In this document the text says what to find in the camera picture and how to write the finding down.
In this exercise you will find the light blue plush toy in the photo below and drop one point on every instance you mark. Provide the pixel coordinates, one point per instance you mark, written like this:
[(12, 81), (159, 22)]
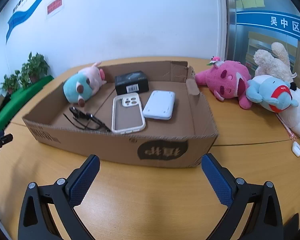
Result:
[(265, 90)]

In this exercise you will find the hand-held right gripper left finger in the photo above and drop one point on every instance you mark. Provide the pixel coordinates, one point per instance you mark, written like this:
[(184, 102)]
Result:
[(81, 183)]

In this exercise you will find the white plush toy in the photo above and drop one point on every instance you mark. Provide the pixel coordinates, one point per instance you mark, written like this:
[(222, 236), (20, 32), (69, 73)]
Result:
[(298, 120)]

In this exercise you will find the wooden desktop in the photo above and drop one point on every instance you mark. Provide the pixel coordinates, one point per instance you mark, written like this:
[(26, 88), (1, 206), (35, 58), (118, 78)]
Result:
[(240, 135)]

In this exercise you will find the clear white phone case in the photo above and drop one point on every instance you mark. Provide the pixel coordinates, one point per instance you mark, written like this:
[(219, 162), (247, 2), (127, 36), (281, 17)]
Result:
[(115, 120)]

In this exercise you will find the glass door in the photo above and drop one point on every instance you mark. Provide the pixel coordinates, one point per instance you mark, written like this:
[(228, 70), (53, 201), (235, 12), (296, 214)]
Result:
[(233, 37)]

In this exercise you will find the large potted green plant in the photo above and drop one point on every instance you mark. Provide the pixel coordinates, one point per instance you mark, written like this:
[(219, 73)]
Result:
[(37, 65)]

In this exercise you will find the red wall sign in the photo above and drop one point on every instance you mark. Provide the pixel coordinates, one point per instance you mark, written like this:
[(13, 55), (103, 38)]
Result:
[(54, 6)]

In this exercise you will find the white folding phone stand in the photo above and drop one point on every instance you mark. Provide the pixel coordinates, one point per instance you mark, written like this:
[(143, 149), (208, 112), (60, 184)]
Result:
[(158, 105)]

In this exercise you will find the teal and pink plush toy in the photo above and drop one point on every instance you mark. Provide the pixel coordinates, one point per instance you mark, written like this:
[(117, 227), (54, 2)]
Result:
[(77, 85)]

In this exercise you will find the pink plush bear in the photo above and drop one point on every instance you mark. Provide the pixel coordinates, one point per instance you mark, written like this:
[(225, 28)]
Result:
[(222, 80)]

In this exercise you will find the blue wall banner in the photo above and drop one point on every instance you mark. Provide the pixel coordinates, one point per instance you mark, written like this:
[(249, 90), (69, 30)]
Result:
[(27, 11)]

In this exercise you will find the brown cardboard box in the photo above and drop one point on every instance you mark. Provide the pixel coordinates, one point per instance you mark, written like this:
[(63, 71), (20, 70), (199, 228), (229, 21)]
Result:
[(95, 145)]

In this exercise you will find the green cabinet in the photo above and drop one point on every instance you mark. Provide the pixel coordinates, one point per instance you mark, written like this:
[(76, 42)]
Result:
[(17, 102)]

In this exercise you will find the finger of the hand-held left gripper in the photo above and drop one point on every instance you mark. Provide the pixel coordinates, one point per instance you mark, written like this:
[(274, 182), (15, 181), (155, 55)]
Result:
[(1, 140)]

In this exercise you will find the small black product box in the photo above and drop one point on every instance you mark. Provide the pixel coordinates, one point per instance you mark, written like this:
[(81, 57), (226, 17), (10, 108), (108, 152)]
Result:
[(131, 81)]

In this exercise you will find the white earbuds case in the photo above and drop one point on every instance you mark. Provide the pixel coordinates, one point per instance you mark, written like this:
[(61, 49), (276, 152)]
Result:
[(296, 149)]

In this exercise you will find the blue door banner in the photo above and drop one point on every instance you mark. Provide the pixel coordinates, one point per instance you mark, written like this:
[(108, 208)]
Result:
[(265, 20)]

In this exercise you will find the cream plush toy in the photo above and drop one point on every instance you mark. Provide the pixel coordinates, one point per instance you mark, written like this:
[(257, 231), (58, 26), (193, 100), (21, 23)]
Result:
[(272, 62)]

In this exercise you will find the pale yellow sticky note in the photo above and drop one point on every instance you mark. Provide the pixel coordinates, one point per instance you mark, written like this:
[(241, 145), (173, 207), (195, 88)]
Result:
[(239, 3)]

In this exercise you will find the black eyeglasses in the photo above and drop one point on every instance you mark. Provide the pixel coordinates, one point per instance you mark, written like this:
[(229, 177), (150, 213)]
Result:
[(90, 120)]

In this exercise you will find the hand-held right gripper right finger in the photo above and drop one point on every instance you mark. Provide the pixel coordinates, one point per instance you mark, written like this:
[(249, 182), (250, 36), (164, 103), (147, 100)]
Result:
[(218, 180)]

